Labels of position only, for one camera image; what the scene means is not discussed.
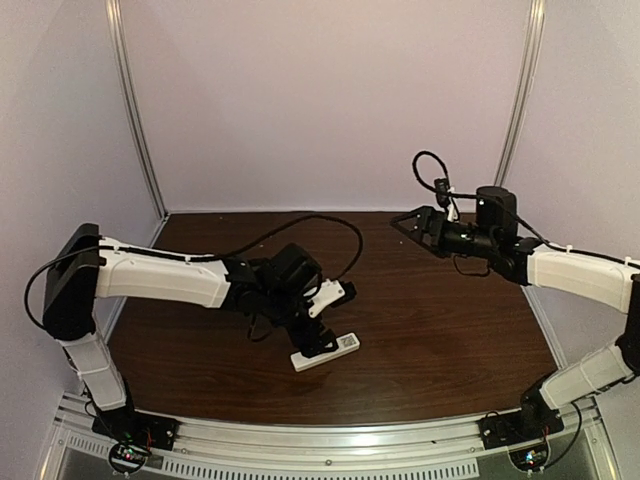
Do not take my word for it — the white remote control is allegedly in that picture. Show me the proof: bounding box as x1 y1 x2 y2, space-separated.
290 333 361 372

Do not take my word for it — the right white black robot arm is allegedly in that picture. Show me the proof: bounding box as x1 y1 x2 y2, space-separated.
390 186 639 435

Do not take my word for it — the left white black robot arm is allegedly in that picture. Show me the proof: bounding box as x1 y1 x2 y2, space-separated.
36 223 358 442

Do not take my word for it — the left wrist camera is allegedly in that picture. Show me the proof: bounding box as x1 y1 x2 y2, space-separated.
303 279 357 318

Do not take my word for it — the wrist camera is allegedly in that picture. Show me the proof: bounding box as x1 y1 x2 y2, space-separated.
303 279 357 318
434 177 460 222

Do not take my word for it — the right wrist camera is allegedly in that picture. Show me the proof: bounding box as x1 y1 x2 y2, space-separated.
434 177 460 222

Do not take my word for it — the right black camera cable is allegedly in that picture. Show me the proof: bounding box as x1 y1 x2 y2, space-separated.
412 150 481 201

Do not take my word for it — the black camera cable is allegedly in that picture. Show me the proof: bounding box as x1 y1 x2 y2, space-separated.
412 150 481 201
24 213 364 331

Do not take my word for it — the left black camera cable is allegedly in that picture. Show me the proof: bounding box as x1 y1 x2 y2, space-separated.
24 213 364 331

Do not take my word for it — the right aluminium frame post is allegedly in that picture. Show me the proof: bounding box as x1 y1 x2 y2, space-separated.
492 0 547 187

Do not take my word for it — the aluminium frame post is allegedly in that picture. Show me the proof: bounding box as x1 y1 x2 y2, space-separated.
492 0 547 187
105 0 169 220

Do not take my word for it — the front aluminium rail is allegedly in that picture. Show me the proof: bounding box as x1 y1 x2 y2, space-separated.
49 389 614 479

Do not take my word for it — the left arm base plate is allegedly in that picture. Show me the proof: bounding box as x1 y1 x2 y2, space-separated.
92 408 180 451

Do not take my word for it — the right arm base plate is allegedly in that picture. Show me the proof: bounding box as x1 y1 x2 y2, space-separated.
476 410 564 450

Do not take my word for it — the left aluminium frame post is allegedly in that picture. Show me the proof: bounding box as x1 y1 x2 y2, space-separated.
105 0 169 220

